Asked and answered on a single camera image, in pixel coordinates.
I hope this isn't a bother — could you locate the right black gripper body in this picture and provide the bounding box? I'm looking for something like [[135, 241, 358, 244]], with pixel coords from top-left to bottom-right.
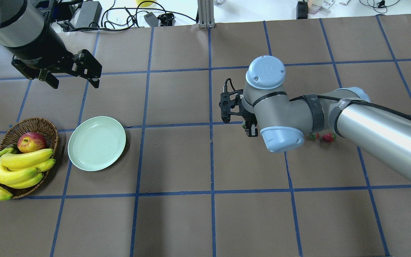
[[236, 91, 256, 124]]

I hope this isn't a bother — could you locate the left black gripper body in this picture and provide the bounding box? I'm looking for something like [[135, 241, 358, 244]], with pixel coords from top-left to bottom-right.
[[4, 27, 85, 79]]

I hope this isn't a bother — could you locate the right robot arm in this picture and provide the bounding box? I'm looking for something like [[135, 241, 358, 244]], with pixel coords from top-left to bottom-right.
[[242, 55, 411, 182]]

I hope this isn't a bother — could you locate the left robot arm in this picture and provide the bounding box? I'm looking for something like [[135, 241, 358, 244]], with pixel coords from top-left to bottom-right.
[[0, 0, 102, 89]]

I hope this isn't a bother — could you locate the light green plate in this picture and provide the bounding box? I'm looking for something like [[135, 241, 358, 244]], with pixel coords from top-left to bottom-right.
[[67, 116, 127, 171]]

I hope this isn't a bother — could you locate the black power adapter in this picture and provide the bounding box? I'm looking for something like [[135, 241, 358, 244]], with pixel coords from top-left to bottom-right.
[[74, 1, 102, 28]]

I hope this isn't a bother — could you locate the red apple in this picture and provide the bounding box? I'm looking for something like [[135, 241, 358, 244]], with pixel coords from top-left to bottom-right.
[[17, 132, 47, 153]]

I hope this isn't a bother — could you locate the woven wicker basket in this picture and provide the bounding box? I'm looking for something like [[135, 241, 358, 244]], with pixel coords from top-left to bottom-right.
[[0, 117, 64, 200]]

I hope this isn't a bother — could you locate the small black charger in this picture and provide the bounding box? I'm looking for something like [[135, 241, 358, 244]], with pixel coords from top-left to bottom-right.
[[144, 12, 161, 27]]

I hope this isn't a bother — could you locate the yellow banana bunch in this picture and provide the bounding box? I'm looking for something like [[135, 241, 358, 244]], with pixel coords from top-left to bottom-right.
[[0, 147, 56, 201]]

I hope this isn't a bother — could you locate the black cable bundle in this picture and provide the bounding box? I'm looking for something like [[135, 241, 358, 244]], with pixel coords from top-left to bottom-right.
[[100, 0, 197, 32]]

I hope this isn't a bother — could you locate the aluminium frame post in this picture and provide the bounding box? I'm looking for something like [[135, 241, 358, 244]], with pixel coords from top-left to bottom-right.
[[197, 0, 215, 28]]

